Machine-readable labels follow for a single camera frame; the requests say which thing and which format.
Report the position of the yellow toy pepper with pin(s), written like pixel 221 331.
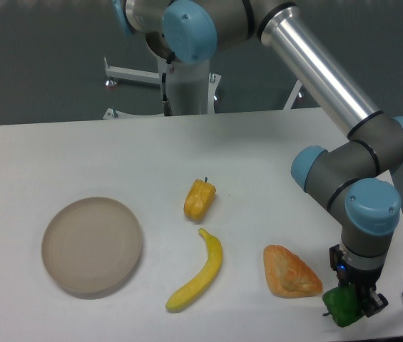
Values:
pixel 199 199

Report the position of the green toy pepper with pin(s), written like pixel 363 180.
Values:
pixel 342 304

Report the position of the orange toy pastry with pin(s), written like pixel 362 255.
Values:
pixel 287 276

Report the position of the beige round plate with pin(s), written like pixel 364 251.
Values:
pixel 92 247

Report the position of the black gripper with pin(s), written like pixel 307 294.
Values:
pixel 363 272

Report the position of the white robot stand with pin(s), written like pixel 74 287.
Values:
pixel 184 89

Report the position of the yellow toy banana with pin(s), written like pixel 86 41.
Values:
pixel 187 294

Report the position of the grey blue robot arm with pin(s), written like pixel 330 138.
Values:
pixel 185 35

